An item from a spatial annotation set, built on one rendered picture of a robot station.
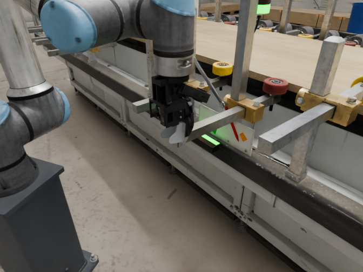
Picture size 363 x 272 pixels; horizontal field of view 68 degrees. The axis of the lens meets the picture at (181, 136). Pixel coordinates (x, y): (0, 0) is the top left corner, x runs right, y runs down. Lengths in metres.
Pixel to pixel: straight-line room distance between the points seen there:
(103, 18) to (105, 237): 1.25
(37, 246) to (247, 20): 1.04
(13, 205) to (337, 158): 1.06
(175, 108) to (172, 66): 0.10
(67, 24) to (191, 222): 1.31
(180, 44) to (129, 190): 1.37
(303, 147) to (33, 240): 0.95
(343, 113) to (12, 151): 0.95
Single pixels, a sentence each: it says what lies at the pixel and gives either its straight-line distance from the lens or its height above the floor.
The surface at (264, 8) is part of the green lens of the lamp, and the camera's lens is 0.85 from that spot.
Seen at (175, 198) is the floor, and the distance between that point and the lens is 1.74.
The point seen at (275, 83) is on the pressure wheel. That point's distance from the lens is 0.96.
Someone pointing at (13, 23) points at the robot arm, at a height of 1.09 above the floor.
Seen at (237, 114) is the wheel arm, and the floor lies 0.85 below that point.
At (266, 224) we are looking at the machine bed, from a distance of 1.45.
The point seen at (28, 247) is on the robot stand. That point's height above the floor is 0.40.
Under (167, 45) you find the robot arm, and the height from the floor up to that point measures 1.10.
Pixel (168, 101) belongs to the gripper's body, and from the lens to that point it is 0.62.
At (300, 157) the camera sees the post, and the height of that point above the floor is 0.78.
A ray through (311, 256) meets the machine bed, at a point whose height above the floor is 0.17.
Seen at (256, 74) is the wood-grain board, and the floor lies 0.89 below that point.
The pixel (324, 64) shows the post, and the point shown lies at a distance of 0.72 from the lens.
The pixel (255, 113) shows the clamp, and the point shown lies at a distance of 0.85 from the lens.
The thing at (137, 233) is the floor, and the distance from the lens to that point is 1.58.
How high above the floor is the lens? 1.23
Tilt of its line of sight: 32 degrees down
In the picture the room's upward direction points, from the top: straight up
